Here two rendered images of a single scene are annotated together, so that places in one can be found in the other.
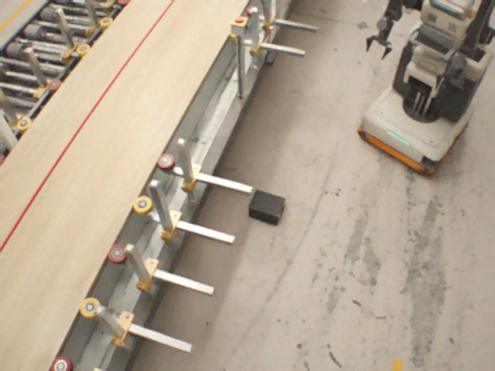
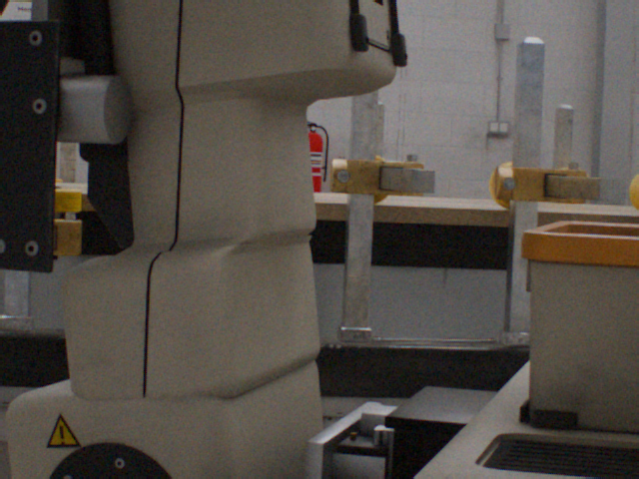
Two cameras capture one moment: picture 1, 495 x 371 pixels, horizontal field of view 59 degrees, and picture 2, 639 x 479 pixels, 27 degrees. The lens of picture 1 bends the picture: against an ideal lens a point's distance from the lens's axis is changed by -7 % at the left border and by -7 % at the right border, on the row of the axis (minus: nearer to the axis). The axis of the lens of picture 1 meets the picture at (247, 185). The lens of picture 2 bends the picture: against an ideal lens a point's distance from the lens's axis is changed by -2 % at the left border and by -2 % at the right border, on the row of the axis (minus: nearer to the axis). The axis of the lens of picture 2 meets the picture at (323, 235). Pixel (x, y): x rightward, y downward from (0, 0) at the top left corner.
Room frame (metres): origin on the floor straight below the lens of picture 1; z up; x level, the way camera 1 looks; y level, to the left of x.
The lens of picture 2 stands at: (1.73, -2.00, 0.96)
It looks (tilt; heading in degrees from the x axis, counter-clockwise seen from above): 3 degrees down; 64
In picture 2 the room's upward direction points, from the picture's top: 2 degrees clockwise
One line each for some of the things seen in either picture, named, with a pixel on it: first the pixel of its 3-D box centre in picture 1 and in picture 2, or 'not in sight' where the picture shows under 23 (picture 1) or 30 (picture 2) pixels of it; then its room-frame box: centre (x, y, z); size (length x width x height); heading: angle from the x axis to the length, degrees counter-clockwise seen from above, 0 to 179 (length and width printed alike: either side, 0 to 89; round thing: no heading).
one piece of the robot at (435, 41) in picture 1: (431, 48); (88, 110); (1.99, -1.05, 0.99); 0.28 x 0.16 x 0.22; 48
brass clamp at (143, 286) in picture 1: (148, 275); not in sight; (0.78, 0.42, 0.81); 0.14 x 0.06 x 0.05; 161
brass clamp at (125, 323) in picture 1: (123, 329); not in sight; (0.54, 0.51, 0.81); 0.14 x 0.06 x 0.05; 161
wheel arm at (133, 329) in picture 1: (140, 331); not in sight; (0.54, 0.44, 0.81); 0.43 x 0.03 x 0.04; 71
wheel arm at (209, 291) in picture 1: (164, 276); not in sight; (0.77, 0.35, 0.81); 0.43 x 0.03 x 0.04; 71
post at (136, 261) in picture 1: (142, 274); not in sight; (0.76, 0.43, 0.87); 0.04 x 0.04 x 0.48; 71
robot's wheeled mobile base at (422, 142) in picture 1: (416, 119); not in sight; (2.21, -1.24, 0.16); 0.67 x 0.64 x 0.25; 138
